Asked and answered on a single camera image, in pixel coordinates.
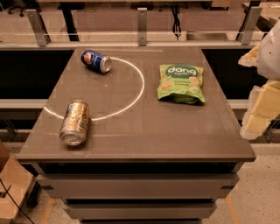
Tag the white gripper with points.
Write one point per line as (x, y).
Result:
(269, 55)

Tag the blue pepsi can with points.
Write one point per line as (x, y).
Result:
(96, 61)

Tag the gold soda can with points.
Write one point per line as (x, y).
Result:
(74, 128)

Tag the green dang chips bag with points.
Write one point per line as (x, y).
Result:
(181, 82)

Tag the grey drawer cabinet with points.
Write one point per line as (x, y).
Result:
(144, 161)

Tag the cardboard box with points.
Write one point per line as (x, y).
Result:
(16, 181)

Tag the right metal railing bracket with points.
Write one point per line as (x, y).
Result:
(252, 17)

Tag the metal railing bracket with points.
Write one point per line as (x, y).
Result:
(252, 17)
(38, 27)
(142, 26)

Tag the middle metal railing bracket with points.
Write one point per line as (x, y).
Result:
(142, 26)

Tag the left metal railing bracket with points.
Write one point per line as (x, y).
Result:
(38, 27)

